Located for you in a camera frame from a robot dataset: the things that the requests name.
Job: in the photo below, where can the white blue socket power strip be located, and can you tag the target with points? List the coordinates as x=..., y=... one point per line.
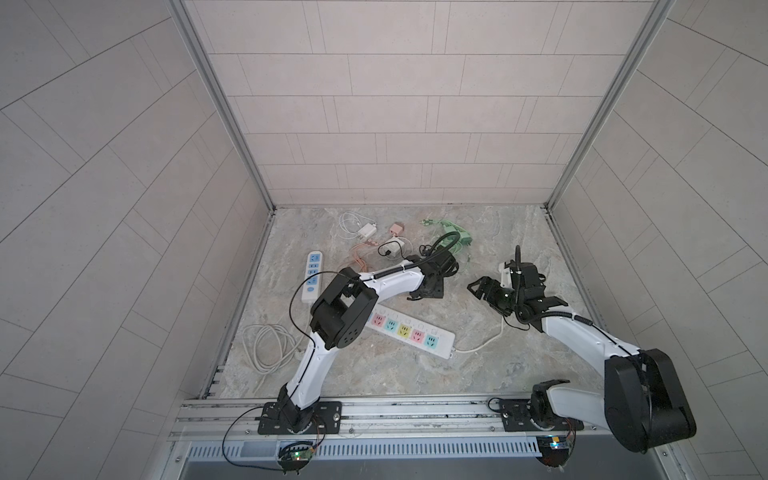
x=311, y=287

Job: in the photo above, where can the green charger adapter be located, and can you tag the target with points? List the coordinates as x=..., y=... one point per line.
x=464, y=237

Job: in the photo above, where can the white charger adapter far left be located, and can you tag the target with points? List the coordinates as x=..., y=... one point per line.
x=367, y=231

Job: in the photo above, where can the green circuit board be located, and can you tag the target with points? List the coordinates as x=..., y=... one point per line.
x=295, y=456
x=555, y=451

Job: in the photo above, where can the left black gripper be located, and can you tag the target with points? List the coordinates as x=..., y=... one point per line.
x=438, y=291

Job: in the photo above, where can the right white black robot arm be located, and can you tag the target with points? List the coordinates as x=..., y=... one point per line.
x=642, y=403

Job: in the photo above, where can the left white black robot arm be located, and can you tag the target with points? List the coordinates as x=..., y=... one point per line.
x=338, y=317

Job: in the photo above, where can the left green circuit board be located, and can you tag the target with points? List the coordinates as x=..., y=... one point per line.
x=295, y=456

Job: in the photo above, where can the white charger with black cable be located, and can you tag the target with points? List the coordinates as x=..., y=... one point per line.
x=401, y=247

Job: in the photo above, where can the white charger adapter with cable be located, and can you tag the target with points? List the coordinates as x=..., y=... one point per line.
x=505, y=276

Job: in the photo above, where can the aluminium mounting rail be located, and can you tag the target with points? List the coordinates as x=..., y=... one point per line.
x=394, y=416

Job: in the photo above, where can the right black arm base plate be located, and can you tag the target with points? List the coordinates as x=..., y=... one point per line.
x=516, y=414

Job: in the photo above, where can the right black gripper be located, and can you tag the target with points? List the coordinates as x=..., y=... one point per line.
x=488, y=296

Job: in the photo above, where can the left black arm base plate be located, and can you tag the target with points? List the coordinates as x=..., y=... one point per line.
x=327, y=417

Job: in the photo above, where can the white multicolour socket power strip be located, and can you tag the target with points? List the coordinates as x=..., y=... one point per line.
x=411, y=331

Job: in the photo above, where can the right green circuit board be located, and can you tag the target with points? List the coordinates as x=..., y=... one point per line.
x=555, y=451

